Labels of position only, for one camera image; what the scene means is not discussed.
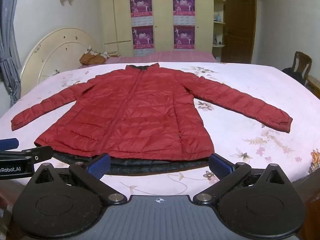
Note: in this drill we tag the black bag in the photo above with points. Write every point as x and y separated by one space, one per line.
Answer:
292 73

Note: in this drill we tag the wooden chair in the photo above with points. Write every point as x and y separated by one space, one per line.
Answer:
303 60

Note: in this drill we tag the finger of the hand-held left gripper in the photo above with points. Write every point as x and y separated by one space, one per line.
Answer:
8 144
37 153

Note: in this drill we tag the pink checked bed cover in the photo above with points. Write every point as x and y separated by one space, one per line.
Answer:
162 55

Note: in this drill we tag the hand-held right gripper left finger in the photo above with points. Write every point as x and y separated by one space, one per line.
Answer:
101 164

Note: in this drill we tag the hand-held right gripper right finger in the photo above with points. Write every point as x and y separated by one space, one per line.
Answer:
220 163

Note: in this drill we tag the pink floral bedsheet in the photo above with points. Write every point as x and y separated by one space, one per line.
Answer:
250 85

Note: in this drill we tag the cream round headboard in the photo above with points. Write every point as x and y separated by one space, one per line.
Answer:
57 52

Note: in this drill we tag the brown wooden door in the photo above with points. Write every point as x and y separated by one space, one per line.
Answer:
238 27

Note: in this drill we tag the cream wardrobe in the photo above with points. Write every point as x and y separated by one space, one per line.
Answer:
162 12

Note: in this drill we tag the wooden side table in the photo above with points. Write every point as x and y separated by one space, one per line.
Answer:
314 86

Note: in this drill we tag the cream corner shelf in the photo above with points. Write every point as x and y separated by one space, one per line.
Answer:
219 22

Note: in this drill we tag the brown wicker basket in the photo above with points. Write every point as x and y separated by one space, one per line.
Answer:
91 58

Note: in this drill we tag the grey curtain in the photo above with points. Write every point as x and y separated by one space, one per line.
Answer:
8 42

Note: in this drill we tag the red puffer jacket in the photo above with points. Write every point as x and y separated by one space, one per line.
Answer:
140 117

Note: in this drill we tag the purple wall poster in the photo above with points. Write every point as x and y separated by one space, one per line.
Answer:
141 5
184 36
183 3
143 37

